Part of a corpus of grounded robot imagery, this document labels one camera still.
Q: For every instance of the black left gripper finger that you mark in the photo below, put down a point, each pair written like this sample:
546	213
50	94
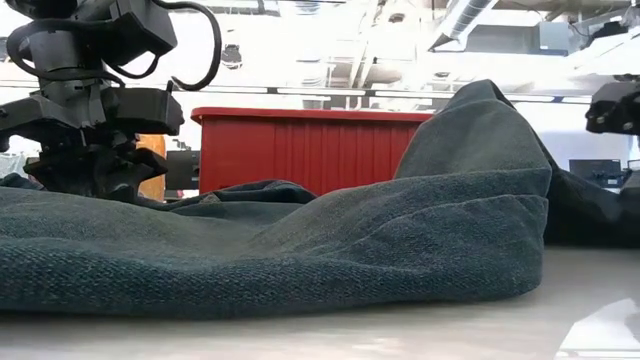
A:
125	167
70	172

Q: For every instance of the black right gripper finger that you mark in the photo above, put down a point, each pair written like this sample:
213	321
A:
632	185

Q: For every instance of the blue denim jeans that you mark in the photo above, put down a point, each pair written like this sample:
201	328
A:
300	250

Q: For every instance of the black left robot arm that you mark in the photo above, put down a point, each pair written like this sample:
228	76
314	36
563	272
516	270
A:
40	7

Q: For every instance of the red plastic bin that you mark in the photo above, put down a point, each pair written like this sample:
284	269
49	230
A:
310	150

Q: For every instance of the orange liquid spray bottle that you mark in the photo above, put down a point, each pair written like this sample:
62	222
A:
152	150

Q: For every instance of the black background machine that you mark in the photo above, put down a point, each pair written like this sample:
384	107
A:
182	170

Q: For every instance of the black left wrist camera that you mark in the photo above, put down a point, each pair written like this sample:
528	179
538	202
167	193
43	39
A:
142	30

